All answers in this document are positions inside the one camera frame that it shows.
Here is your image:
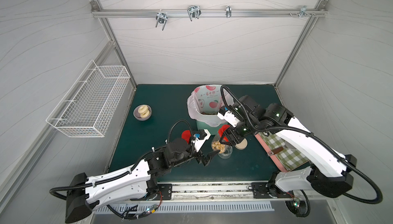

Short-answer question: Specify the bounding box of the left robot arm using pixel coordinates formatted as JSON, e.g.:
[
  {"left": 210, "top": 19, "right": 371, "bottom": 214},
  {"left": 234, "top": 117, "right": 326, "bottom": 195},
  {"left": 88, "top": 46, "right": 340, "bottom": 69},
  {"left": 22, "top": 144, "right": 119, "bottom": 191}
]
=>
[{"left": 49, "top": 129, "right": 218, "bottom": 224}]

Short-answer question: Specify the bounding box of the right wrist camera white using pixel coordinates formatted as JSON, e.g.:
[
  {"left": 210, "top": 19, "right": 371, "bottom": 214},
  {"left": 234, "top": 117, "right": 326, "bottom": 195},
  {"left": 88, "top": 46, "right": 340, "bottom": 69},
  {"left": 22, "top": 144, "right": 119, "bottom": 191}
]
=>
[{"left": 217, "top": 106, "right": 240, "bottom": 127}]

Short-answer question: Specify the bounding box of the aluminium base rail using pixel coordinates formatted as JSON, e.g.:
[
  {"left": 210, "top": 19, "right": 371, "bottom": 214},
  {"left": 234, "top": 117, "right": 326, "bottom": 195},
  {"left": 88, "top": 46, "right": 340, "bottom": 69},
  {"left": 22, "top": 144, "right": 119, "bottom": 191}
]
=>
[{"left": 158, "top": 180, "right": 304, "bottom": 202}]

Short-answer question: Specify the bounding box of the red lid peanut jar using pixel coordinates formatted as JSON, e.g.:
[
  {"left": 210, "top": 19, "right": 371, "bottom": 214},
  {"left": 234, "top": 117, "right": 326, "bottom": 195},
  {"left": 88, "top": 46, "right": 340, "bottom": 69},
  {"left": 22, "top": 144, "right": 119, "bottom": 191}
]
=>
[
  {"left": 181, "top": 130, "right": 191, "bottom": 144},
  {"left": 211, "top": 124, "right": 231, "bottom": 157}
]

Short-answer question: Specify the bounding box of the white wire basket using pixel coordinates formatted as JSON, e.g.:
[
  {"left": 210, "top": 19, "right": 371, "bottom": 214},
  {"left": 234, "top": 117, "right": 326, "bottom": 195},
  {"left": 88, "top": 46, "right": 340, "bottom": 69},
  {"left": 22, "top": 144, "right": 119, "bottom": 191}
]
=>
[{"left": 46, "top": 60, "right": 131, "bottom": 138}]

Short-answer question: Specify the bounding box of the beige lid glass peanut jar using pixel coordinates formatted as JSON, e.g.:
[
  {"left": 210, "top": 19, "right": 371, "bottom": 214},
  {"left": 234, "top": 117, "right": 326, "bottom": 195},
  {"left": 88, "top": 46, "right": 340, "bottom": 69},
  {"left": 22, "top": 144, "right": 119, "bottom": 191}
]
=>
[{"left": 218, "top": 146, "right": 233, "bottom": 159}]

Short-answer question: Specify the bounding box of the white vent strip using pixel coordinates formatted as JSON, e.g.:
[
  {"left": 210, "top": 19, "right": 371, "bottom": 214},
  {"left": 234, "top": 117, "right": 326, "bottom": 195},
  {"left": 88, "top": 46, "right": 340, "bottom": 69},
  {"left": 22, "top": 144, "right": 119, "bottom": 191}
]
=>
[{"left": 95, "top": 201, "right": 275, "bottom": 214}]

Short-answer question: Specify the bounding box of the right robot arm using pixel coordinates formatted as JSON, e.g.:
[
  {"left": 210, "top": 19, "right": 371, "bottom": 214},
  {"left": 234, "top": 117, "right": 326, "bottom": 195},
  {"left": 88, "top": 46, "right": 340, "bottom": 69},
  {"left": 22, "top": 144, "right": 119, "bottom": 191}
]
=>
[{"left": 218, "top": 85, "right": 383, "bottom": 205}]

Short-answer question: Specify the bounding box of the pink tray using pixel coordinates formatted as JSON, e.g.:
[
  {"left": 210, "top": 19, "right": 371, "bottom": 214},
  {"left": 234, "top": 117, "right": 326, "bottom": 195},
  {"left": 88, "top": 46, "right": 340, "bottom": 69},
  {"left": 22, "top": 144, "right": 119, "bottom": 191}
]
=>
[{"left": 254, "top": 133, "right": 309, "bottom": 173}]

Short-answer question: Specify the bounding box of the metal hook clamp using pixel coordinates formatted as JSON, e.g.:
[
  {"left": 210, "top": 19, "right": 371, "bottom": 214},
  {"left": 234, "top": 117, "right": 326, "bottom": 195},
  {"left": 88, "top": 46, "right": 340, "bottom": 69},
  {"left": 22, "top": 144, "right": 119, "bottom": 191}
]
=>
[{"left": 187, "top": 5, "right": 201, "bottom": 21}]

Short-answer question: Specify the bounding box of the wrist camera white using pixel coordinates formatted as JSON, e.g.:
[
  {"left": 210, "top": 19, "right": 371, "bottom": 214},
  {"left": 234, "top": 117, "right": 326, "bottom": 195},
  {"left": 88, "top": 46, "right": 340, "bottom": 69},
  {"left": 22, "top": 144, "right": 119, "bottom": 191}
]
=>
[
  {"left": 217, "top": 106, "right": 240, "bottom": 127},
  {"left": 191, "top": 129, "right": 211, "bottom": 152}
]

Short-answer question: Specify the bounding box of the grey bowl with buns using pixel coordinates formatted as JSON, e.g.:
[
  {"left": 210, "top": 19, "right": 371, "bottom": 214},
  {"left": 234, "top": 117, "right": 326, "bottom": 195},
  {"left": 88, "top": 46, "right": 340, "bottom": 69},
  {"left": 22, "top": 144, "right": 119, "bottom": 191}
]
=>
[{"left": 133, "top": 104, "right": 152, "bottom": 121}]

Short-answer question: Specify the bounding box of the metal u-bolt clamp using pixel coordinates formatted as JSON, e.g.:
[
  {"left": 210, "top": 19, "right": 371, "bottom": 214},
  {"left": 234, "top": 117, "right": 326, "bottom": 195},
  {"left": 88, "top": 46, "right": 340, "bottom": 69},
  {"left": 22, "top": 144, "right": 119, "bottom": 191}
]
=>
[{"left": 155, "top": 12, "right": 168, "bottom": 30}]

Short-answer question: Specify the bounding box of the aluminium crossbar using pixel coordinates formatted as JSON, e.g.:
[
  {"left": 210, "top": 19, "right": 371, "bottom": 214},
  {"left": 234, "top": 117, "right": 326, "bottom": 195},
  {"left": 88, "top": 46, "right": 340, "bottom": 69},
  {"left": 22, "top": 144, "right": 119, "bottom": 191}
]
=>
[{"left": 92, "top": 8, "right": 328, "bottom": 18}]

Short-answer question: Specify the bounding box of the small metal ring clamp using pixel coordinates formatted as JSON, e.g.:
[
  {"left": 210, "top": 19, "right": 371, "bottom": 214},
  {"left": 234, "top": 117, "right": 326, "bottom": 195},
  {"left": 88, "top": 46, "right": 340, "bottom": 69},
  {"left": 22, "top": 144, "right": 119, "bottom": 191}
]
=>
[{"left": 226, "top": 6, "right": 232, "bottom": 18}]

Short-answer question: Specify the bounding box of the metal bracket clamp right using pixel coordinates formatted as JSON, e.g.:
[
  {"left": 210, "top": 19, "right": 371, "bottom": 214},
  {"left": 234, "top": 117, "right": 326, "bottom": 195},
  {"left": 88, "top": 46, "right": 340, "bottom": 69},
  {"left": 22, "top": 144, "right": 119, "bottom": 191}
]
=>
[{"left": 289, "top": 6, "right": 317, "bottom": 18}]

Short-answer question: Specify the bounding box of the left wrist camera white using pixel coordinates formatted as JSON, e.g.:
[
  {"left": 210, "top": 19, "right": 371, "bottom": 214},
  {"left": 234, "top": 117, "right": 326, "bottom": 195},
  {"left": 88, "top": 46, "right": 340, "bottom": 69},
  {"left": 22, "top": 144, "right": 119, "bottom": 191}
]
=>
[{"left": 191, "top": 129, "right": 211, "bottom": 152}]

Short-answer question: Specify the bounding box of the green checkered cloth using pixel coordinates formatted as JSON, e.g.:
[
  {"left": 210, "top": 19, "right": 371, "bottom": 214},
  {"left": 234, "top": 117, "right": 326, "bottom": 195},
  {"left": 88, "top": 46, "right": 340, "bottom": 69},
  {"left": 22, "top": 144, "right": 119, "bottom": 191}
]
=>
[{"left": 259, "top": 131, "right": 309, "bottom": 171}]

